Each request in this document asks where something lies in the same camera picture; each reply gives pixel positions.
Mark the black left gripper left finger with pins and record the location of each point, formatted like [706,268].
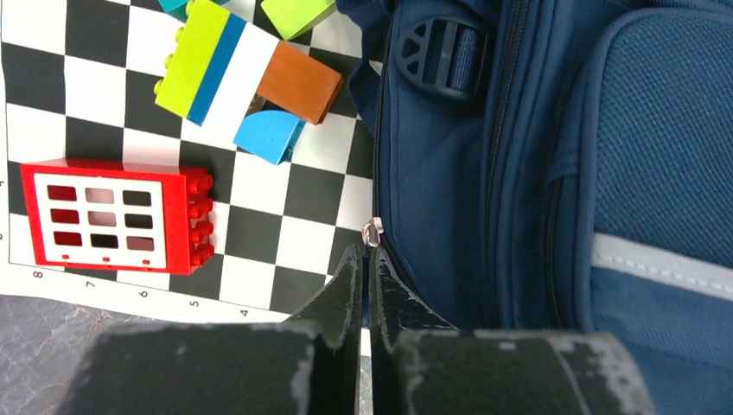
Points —
[333,317]

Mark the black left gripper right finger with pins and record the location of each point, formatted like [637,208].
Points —
[393,308]

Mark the navy blue student backpack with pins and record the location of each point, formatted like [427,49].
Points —
[562,165]

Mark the light blue curved block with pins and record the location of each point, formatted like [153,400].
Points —
[272,135]

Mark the red window toy block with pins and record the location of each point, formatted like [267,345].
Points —
[102,215]

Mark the orange brown toy block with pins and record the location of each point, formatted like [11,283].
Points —
[299,84]

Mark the lime blue striped block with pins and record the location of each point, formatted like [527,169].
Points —
[204,48]

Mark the lime green toy block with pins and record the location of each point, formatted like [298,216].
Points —
[292,18]

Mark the teal toy block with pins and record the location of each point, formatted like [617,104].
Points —
[175,8]

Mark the black white chessboard mat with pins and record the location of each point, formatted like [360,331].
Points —
[78,83]

